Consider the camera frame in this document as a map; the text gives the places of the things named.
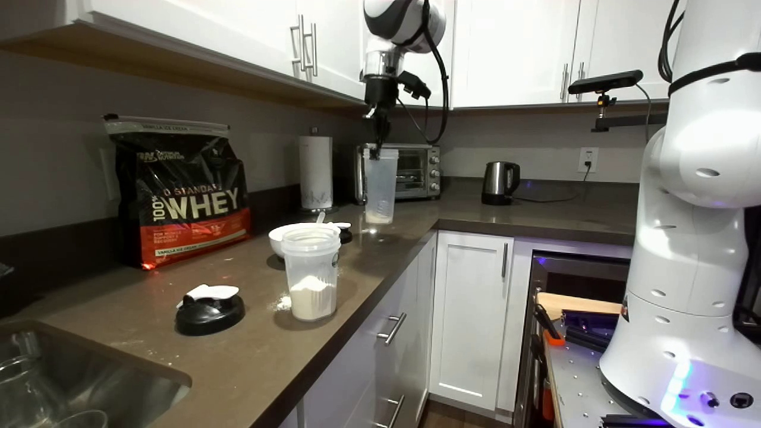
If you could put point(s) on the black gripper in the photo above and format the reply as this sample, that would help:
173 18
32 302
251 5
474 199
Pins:
381 84

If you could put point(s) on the clear plastic shaker bottle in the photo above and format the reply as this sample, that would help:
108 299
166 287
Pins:
381 193

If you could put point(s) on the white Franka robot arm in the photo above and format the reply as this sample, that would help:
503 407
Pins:
698 239

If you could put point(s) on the silver toaster oven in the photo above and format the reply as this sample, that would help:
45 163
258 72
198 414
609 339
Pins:
418 169

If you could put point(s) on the white paper towel roll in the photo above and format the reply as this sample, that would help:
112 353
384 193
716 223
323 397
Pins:
315 172

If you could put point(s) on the small black object by bowl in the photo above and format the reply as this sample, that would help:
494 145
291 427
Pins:
346 233

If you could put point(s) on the silver electric kettle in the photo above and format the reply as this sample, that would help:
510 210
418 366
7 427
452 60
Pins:
497 181

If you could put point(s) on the clear cup with white powder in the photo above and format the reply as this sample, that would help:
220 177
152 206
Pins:
310 276

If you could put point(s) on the white lower cabinet door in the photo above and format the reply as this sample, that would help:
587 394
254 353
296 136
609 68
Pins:
468 318

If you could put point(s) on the black red whey protein bag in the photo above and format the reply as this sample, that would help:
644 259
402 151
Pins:
186 206

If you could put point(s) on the white scoop on lid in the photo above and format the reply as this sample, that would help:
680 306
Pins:
213 292

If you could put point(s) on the black round shaker lid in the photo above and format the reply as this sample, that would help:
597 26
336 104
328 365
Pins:
208 314

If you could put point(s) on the wooden board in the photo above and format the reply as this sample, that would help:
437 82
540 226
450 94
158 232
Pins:
578 306

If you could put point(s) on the orange small object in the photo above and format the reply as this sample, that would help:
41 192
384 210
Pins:
553 339

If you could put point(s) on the stainless steel sink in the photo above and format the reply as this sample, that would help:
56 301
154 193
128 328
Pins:
71 382

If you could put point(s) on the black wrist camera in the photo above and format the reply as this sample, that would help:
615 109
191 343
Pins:
415 84

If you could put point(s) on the white wall outlet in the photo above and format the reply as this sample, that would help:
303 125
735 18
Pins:
587 157

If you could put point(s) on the black camera stand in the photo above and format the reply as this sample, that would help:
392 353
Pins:
605 114

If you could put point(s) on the black bar camera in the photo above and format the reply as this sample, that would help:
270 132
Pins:
607 82

